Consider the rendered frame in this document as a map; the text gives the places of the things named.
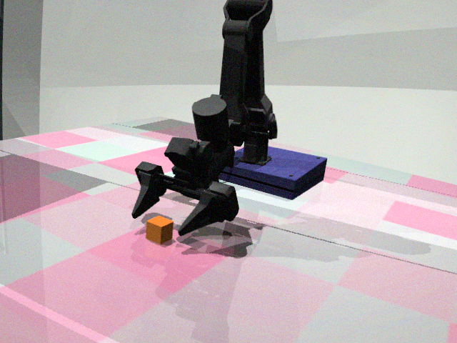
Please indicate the orange block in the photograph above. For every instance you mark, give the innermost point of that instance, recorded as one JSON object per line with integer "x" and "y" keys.
{"x": 159, "y": 229}

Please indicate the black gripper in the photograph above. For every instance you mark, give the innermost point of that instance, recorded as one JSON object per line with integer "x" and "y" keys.
{"x": 216, "y": 204}

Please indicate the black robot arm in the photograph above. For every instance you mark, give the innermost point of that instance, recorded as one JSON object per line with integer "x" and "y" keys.
{"x": 241, "y": 112}

